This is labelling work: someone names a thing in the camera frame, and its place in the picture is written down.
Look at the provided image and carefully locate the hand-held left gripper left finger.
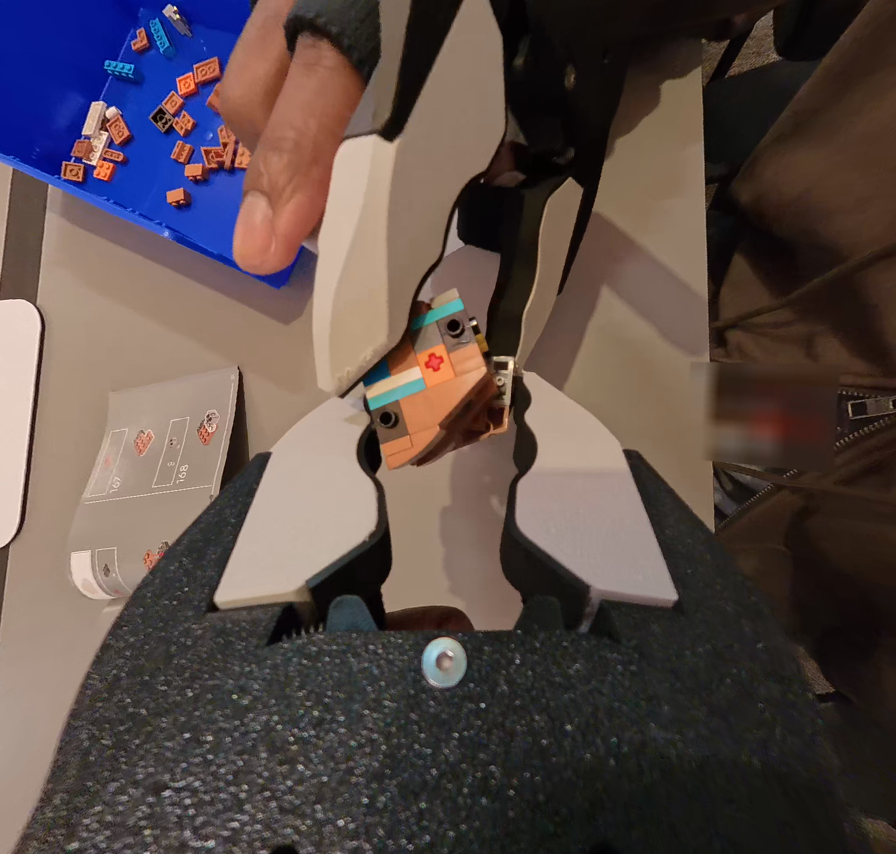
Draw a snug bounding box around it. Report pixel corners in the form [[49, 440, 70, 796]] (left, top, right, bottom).
[[212, 396, 392, 613]]

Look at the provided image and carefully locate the grey desk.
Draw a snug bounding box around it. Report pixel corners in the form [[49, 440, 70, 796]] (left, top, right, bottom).
[[0, 0, 715, 854]]

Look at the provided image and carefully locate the person's left hand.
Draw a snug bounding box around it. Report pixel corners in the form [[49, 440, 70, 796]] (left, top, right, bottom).
[[385, 605, 476, 632]]

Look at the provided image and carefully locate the grey instruction booklet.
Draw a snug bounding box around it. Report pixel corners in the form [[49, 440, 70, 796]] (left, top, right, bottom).
[[69, 366, 244, 601]]

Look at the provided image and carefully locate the white tablet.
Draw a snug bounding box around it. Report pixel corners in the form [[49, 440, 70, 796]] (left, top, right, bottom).
[[0, 299, 45, 549]]

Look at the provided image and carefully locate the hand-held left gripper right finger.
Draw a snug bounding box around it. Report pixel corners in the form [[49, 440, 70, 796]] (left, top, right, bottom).
[[503, 370, 681, 631]]

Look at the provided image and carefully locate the person's brown jacket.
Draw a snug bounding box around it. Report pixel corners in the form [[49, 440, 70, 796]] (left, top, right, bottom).
[[703, 0, 896, 854]]

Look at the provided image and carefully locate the colourful toy brick build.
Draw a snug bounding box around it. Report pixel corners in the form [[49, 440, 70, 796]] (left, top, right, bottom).
[[362, 287, 520, 472]]

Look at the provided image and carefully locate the blue plastic bin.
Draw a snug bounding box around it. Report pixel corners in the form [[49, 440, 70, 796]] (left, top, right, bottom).
[[0, 0, 317, 290]]

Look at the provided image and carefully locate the pile of loose bricks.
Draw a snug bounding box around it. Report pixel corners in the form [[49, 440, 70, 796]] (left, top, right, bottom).
[[59, 4, 254, 209]]

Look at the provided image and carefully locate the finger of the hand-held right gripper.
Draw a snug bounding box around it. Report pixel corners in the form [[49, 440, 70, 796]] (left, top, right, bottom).
[[489, 181, 597, 375], [310, 0, 510, 398]]

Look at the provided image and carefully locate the person's right hand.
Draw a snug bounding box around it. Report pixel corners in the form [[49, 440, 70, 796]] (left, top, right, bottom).
[[209, 0, 368, 278]]

